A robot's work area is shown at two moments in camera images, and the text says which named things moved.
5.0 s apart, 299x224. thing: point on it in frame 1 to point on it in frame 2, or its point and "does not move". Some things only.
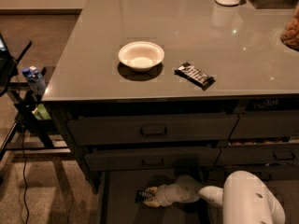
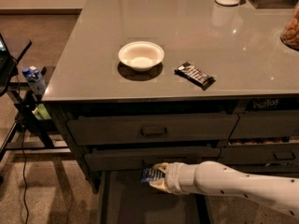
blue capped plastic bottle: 35,78 does not move
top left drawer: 89,131 does not move
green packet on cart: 41,113 does not move
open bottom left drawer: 119,190 does not move
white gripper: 163,195 to 172,177
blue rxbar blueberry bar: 142,195 to 149,175
